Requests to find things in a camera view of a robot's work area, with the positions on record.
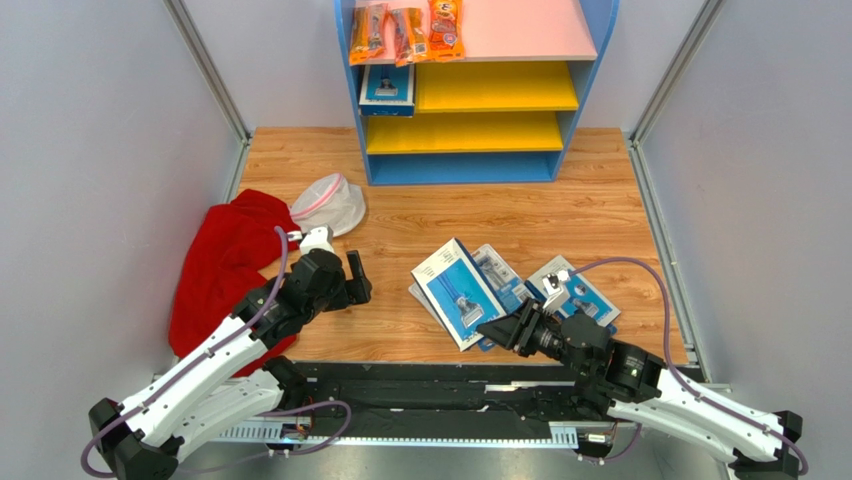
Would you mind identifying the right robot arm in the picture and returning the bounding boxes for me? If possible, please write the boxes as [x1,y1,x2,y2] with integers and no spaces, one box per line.
[476,299,805,479]

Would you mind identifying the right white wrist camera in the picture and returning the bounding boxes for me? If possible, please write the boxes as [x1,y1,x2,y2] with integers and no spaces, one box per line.
[542,269,571,314]

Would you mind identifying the blue shelf unit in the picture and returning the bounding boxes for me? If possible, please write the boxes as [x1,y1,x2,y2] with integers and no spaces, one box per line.
[344,1,620,186]

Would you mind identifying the blue razor box right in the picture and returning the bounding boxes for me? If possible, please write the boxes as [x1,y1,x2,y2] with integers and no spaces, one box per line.
[525,255,621,335]

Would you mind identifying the white blue Harry's box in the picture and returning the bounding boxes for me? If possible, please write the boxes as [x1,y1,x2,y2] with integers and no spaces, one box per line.
[411,237,506,351]
[359,64,416,117]

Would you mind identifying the narrow orange razor pack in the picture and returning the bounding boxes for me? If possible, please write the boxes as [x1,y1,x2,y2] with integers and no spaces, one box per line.
[389,7,431,67]

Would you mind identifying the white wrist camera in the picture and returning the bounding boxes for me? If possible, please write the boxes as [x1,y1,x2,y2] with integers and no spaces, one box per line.
[287,225,335,255]
[542,269,571,314]

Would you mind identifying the clear blister razor pack right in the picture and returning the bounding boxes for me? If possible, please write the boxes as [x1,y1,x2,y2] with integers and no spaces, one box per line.
[472,244,533,313]

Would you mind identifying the clear blister razor pack left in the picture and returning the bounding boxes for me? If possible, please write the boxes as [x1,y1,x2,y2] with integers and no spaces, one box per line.
[408,283,445,329]

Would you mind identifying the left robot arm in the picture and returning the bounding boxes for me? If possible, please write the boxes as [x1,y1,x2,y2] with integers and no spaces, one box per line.
[81,249,372,479]

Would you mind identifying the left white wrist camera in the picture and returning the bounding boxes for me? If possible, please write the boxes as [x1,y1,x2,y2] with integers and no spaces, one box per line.
[287,225,335,255]

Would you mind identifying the white mesh zip bag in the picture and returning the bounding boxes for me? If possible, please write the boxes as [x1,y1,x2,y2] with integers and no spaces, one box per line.
[290,173,367,237]

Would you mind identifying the orange BIC razor bag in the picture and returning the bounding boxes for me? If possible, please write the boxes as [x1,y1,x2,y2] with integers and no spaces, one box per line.
[428,0,465,62]

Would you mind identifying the red cloth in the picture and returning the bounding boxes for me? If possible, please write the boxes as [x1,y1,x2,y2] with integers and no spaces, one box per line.
[168,189,298,359]

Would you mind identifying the clear blister razor pack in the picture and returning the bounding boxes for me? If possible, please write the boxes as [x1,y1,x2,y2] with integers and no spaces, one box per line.
[472,244,533,313]
[408,283,445,329]

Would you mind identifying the orange razor pack on shelf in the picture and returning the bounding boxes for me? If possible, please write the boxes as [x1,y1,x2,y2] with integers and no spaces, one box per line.
[348,2,388,65]

